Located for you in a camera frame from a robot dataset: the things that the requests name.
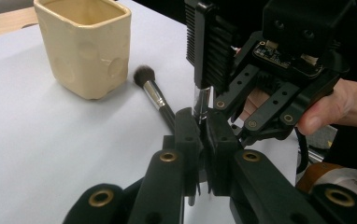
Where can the thin black makeup brush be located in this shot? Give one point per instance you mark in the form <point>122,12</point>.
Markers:
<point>203,105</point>

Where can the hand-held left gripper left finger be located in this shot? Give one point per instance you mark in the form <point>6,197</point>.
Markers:
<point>186,137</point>

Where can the beige square cup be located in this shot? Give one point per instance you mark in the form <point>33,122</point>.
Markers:
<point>83,62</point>

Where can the black curtain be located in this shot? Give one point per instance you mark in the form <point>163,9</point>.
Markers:
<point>167,7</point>

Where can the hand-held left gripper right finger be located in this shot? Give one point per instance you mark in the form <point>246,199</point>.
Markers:
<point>220,146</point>

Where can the metal floor rail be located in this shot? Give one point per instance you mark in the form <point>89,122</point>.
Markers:
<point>317,155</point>

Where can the brown and white object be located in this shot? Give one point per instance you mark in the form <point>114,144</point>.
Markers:
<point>348,183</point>

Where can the large black makeup brush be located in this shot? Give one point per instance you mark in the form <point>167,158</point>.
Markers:
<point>154,93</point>

